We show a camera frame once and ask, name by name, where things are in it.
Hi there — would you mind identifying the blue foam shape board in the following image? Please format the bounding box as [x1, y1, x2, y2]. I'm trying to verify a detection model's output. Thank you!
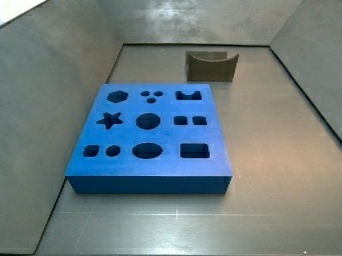
[66, 84, 233, 194]

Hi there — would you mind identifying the black curved stand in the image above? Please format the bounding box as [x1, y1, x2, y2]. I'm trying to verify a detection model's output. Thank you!
[186, 51, 240, 82]

